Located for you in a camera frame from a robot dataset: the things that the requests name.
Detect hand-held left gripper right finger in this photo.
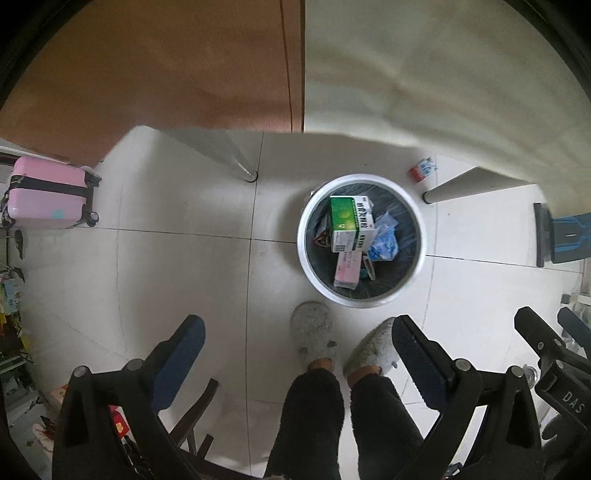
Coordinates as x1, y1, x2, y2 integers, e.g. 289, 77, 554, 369
392, 315, 543, 480

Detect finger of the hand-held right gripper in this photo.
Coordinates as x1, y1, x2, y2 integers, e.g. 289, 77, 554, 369
514, 307, 566, 358
556, 307, 591, 356

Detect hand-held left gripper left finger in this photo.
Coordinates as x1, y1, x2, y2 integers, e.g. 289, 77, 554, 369
52, 315, 206, 480

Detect white trash bin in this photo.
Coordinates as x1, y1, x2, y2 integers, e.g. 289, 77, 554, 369
297, 174, 426, 309

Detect long white pink box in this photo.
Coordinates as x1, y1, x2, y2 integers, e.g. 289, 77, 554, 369
333, 250, 365, 289

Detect blue plastic wrapper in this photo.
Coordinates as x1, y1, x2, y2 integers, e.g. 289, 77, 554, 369
367, 211, 399, 261

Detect green white medicine box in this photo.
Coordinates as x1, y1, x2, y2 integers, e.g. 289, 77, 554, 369
329, 195, 376, 254

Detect grey fluffy slipper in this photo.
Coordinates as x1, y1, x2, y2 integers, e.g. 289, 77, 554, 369
342, 318, 399, 377
290, 301, 339, 372

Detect red card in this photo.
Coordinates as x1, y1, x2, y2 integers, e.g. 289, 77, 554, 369
108, 405, 130, 437

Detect black blue exercise board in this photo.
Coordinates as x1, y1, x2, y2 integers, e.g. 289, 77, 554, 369
533, 202, 591, 267

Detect dark fleece trousers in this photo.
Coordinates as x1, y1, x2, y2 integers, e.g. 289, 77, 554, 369
263, 367, 426, 480

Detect cluttered shelf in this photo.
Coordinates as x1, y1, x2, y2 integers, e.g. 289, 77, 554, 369
0, 263, 33, 370

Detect pink suitcase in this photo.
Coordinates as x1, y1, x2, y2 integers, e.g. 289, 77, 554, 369
0, 156, 102, 230

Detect striped tablecloth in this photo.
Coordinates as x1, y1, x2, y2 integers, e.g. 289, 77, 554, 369
302, 0, 591, 185

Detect brown wooden table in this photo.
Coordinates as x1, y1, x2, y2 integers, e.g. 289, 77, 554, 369
0, 0, 305, 183

